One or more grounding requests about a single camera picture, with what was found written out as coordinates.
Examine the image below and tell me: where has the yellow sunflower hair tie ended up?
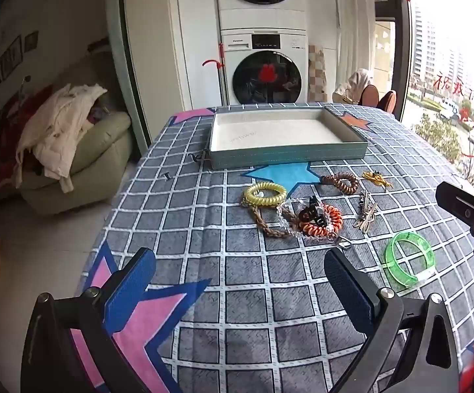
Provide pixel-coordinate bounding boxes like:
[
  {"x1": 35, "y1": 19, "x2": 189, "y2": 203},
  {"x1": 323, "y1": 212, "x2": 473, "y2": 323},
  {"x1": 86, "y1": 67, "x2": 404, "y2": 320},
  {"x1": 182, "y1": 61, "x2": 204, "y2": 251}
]
[{"x1": 362, "y1": 171, "x2": 394, "y2": 190}]

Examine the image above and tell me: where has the pale green sofa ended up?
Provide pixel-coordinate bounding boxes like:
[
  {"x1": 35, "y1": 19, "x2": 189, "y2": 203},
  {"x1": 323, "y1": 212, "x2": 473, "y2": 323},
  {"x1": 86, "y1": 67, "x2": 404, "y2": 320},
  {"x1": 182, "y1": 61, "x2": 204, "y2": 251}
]
[{"x1": 20, "y1": 63, "x2": 135, "y2": 217}]

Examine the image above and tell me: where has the red blanket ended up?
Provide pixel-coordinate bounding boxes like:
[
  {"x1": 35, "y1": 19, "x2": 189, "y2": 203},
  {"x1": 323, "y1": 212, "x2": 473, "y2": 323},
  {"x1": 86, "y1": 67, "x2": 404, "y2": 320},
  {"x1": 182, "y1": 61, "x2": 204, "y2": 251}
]
[{"x1": 0, "y1": 86, "x2": 55, "y2": 197}]

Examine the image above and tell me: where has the mop pole with red hook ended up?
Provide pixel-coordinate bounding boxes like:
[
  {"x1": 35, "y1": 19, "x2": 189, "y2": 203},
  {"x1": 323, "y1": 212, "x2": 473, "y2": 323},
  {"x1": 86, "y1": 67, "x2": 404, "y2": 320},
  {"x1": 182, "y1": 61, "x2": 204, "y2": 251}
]
[{"x1": 202, "y1": 42, "x2": 227, "y2": 107}]

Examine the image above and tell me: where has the orange spiral hair tie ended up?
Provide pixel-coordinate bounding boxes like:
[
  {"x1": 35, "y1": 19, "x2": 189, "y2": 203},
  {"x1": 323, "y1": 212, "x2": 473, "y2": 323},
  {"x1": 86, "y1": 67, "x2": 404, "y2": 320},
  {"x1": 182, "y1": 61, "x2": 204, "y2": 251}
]
[{"x1": 298, "y1": 205, "x2": 344, "y2": 238}]

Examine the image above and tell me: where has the grey checkered star tablecloth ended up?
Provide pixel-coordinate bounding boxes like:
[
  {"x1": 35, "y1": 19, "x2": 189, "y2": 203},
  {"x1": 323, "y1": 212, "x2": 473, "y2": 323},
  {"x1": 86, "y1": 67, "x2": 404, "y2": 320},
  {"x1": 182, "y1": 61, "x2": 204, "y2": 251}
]
[{"x1": 71, "y1": 102, "x2": 474, "y2": 393}]

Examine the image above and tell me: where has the tall white cabinet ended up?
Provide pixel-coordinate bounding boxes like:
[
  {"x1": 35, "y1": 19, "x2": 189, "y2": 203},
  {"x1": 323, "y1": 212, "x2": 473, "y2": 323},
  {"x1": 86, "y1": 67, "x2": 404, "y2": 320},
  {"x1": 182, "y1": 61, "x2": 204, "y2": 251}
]
[{"x1": 106, "y1": 0, "x2": 223, "y2": 154}]

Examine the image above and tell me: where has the dark window frame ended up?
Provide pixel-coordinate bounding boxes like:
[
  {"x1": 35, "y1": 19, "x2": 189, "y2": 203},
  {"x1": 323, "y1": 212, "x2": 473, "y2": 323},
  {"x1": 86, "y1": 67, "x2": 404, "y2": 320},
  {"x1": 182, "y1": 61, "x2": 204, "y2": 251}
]
[{"x1": 378, "y1": 0, "x2": 411, "y2": 123}]

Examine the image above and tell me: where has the beige bag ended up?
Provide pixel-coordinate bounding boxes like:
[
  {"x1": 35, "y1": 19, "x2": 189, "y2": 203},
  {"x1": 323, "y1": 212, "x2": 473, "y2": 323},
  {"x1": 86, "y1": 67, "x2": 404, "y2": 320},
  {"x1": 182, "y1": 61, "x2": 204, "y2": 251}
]
[{"x1": 333, "y1": 69, "x2": 374, "y2": 105}]

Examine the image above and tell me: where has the brown spiral hair tie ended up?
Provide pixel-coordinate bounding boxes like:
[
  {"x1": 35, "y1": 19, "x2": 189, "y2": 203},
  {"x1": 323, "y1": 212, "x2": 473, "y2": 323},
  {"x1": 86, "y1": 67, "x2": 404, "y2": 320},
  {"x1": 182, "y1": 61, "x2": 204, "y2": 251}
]
[{"x1": 320, "y1": 173, "x2": 360, "y2": 194}]

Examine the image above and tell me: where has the red window sticker lettering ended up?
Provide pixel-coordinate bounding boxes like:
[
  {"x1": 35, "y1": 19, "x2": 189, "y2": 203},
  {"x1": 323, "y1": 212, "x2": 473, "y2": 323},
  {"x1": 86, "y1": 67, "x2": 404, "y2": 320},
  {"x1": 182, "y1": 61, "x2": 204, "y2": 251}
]
[{"x1": 433, "y1": 69, "x2": 474, "y2": 144}]

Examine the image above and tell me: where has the silver spiked hair clip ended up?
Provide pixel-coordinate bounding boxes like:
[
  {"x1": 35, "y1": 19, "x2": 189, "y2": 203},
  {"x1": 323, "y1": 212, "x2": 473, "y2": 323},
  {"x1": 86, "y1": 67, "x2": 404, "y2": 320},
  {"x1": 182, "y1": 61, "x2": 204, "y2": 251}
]
[{"x1": 353, "y1": 190, "x2": 379, "y2": 230}]

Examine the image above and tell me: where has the clear crystal bead bracelet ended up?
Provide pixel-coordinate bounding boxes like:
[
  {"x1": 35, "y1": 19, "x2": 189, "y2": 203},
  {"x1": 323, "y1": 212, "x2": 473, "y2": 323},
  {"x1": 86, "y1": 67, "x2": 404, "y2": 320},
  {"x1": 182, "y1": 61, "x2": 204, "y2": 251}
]
[{"x1": 276, "y1": 198, "x2": 315, "y2": 238}]

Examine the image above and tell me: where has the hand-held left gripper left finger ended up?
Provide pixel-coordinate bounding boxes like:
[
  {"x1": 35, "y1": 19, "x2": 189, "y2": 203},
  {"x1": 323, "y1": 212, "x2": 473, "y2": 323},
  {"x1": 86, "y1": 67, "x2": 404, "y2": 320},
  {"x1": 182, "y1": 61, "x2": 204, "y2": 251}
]
[{"x1": 21, "y1": 248, "x2": 157, "y2": 393}]

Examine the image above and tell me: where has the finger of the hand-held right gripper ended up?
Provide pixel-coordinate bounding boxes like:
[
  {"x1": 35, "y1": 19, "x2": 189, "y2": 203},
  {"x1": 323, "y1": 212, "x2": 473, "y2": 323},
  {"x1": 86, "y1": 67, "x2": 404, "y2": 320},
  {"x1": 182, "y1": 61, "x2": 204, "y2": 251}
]
[{"x1": 435, "y1": 180, "x2": 474, "y2": 271}]

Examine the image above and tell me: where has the large framed wall picture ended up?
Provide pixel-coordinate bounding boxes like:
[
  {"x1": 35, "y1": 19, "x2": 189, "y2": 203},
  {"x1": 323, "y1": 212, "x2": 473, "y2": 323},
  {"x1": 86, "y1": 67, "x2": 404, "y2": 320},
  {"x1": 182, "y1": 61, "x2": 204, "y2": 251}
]
[{"x1": 0, "y1": 36, "x2": 24, "y2": 75}]

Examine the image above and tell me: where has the yellow spiral hair tie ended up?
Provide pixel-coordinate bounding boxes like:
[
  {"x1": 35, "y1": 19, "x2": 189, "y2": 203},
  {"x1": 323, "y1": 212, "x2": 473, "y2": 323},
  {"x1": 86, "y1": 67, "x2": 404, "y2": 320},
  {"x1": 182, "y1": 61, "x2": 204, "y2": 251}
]
[{"x1": 244, "y1": 181, "x2": 287, "y2": 209}]

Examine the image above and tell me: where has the cream clothes pile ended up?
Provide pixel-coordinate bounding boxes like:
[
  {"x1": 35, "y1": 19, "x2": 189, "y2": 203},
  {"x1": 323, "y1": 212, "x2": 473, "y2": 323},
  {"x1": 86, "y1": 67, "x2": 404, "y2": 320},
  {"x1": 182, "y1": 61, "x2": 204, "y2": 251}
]
[{"x1": 16, "y1": 84, "x2": 108, "y2": 193}]

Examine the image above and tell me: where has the black hair claw clip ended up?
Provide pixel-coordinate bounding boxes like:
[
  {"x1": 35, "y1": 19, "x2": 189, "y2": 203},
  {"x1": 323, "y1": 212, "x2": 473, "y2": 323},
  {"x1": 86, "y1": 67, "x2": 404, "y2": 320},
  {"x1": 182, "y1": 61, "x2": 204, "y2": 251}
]
[{"x1": 296, "y1": 197, "x2": 328, "y2": 228}]

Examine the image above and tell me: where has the teal tray box white inside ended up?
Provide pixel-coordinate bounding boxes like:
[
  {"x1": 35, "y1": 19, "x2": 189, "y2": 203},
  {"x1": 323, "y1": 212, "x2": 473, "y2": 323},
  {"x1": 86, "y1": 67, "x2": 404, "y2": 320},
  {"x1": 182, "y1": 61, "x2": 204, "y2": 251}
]
[{"x1": 209, "y1": 105, "x2": 369, "y2": 170}]

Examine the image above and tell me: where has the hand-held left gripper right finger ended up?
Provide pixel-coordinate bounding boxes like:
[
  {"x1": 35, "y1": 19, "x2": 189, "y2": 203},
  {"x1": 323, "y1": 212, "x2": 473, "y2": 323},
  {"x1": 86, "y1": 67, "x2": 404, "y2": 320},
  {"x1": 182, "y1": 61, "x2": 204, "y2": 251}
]
[{"x1": 324, "y1": 248, "x2": 461, "y2": 393}]

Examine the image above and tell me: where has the brown checkered board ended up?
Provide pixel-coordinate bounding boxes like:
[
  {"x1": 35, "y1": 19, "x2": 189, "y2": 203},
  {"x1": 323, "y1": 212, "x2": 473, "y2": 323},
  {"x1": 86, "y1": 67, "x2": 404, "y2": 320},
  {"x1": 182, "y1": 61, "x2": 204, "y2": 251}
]
[{"x1": 308, "y1": 45, "x2": 328, "y2": 103}]

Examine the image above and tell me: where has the green translucent bangle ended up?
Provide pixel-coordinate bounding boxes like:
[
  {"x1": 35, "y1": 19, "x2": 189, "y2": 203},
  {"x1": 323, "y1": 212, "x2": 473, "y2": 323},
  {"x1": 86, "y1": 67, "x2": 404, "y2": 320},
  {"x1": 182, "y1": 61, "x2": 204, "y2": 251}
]
[{"x1": 385, "y1": 231, "x2": 437, "y2": 288}]

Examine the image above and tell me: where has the white front-load washing machine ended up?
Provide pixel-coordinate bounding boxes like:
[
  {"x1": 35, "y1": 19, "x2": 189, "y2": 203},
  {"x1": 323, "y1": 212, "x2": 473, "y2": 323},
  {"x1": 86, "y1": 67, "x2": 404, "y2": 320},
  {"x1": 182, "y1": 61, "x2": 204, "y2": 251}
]
[{"x1": 220, "y1": 28, "x2": 309, "y2": 106}]

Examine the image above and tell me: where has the brown chair back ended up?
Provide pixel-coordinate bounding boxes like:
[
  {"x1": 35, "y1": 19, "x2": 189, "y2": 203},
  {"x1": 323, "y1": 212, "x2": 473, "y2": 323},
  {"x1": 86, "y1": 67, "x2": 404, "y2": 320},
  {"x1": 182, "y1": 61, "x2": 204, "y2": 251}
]
[
  {"x1": 362, "y1": 85, "x2": 379, "y2": 109},
  {"x1": 380, "y1": 90, "x2": 397, "y2": 113}
]

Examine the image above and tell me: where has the brown braided bracelet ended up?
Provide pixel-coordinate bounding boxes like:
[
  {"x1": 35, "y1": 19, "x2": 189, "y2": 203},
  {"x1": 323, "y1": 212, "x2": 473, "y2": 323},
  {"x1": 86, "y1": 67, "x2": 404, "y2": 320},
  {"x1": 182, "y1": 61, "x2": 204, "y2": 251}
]
[{"x1": 243, "y1": 200, "x2": 303, "y2": 239}]

